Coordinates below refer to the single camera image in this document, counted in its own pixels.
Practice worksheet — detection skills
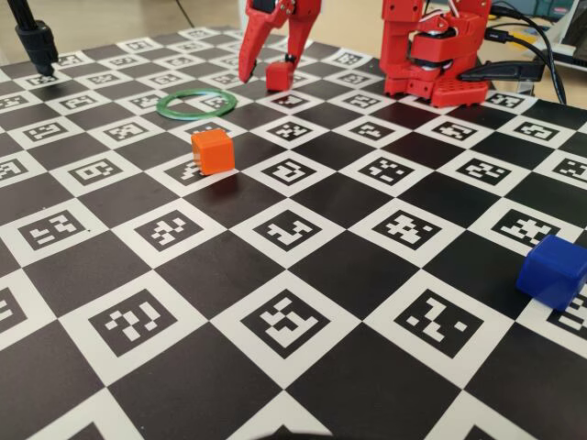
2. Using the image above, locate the thick black cable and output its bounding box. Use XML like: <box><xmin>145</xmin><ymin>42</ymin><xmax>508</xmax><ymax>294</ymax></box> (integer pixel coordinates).
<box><xmin>491</xmin><ymin>3</ymin><xmax>569</xmax><ymax>105</ymax></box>

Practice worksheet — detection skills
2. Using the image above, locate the green ring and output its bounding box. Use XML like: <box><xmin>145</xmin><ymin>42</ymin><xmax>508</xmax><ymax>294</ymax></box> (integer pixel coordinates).
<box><xmin>155</xmin><ymin>88</ymin><xmax>238</xmax><ymax>122</ymax></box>

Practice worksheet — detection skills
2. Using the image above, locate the black white marker mat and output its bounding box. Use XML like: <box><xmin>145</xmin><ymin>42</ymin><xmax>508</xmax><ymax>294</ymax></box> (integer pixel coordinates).
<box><xmin>0</xmin><ymin>25</ymin><xmax>587</xmax><ymax>440</ymax></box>

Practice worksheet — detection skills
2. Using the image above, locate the black plug cable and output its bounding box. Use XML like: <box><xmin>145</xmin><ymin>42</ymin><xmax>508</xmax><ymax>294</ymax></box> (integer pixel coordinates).
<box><xmin>484</xmin><ymin>27</ymin><xmax>551</xmax><ymax>63</ymax></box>

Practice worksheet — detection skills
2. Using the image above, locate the black tripod leg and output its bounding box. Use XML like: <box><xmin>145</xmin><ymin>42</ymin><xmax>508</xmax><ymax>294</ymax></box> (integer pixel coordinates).
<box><xmin>9</xmin><ymin>0</ymin><xmax>60</xmax><ymax>77</ymax></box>

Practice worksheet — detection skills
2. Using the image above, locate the white framed device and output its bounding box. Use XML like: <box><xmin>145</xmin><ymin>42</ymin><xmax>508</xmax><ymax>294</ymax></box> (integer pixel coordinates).
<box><xmin>548</xmin><ymin>0</ymin><xmax>587</xmax><ymax>59</ymax></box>

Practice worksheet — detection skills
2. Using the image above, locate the red cube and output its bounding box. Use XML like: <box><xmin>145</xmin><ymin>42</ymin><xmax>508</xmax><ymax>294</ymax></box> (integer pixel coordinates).
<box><xmin>266</xmin><ymin>60</ymin><xmax>295</xmax><ymax>93</ymax></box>

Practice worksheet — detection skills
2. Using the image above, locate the orange cube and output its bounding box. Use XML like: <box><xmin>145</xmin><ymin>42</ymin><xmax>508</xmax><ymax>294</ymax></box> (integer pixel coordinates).
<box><xmin>190</xmin><ymin>128</ymin><xmax>237</xmax><ymax>177</ymax></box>

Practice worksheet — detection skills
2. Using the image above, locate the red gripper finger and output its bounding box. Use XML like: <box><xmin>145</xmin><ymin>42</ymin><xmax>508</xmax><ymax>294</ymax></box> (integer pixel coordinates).
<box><xmin>238</xmin><ymin>0</ymin><xmax>286</xmax><ymax>84</ymax></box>
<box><xmin>284</xmin><ymin>0</ymin><xmax>323</xmax><ymax>70</ymax></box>

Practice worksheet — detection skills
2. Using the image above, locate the blue cube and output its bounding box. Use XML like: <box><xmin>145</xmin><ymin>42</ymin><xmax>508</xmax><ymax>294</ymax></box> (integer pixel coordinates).
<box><xmin>515</xmin><ymin>234</ymin><xmax>587</xmax><ymax>312</ymax></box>

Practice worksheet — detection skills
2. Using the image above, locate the black clamp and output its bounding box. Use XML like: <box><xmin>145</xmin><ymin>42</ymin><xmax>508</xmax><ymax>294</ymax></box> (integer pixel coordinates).
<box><xmin>460</xmin><ymin>60</ymin><xmax>547</xmax><ymax>84</ymax></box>

